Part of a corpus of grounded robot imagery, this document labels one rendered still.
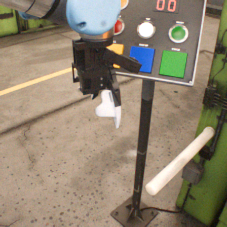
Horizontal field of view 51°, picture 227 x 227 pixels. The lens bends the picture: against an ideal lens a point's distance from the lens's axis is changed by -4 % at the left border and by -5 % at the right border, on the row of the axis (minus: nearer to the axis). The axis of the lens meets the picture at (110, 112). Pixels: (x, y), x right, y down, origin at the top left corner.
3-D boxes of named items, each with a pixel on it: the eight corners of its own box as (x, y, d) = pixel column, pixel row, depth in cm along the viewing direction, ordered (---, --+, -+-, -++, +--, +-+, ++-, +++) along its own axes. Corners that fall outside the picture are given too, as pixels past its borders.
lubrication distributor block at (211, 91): (213, 115, 99) (220, 85, 91) (199, 109, 103) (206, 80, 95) (216, 112, 101) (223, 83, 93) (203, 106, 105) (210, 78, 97)
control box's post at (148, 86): (135, 218, 139) (154, 29, 79) (130, 214, 141) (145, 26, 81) (139, 214, 141) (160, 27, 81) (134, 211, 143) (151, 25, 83)
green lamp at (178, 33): (181, 43, 71) (183, 29, 68) (168, 39, 73) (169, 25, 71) (186, 41, 72) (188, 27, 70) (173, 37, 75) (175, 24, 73)
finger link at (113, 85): (109, 109, 58) (100, 73, 58) (116, 107, 58) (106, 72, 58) (116, 106, 53) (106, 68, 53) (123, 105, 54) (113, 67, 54)
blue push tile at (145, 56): (150, 72, 74) (154, 48, 73) (127, 69, 76) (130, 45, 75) (151, 73, 76) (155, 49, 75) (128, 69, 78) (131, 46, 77)
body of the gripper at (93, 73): (72, 84, 60) (69, 36, 53) (105, 77, 63) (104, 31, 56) (83, 99, 54) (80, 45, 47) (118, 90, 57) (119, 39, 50)
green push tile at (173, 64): (183, 78, 71) (187, 52, 70) (158, 74, 73) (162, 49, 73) (183, 78, 73) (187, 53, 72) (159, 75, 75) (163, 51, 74)
